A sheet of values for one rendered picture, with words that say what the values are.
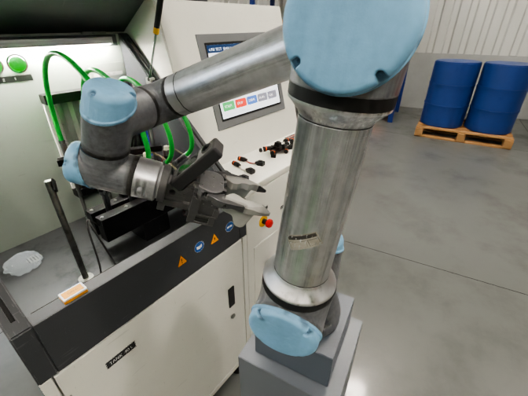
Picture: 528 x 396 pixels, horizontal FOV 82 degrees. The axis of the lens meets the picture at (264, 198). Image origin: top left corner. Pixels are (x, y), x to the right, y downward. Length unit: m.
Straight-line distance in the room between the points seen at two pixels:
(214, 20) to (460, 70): 4.18
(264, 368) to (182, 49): 1.02
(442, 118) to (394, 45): 4.96
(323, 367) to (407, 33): 0.62
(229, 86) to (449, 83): 4.75
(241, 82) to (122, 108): 0.18
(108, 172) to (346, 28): 0.43
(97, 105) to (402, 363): 1.73
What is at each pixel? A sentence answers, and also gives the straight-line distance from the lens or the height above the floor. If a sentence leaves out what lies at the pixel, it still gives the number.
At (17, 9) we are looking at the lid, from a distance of 1.14.
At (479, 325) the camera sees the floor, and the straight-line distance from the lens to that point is 2.23.
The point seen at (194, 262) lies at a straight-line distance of 1.00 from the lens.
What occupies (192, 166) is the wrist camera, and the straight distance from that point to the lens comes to 0.55.
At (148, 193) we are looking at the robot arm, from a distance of 0.58.
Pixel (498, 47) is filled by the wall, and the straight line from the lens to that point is 7.02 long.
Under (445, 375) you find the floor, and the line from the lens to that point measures 1.92.
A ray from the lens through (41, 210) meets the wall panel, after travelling 1.31.
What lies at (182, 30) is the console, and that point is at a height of 1.46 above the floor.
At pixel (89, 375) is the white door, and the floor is 0.71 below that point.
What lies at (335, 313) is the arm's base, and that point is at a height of 0.94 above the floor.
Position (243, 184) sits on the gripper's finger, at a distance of 0.63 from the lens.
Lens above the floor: 1.48
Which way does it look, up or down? 30 degrees down
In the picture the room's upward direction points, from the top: straight up
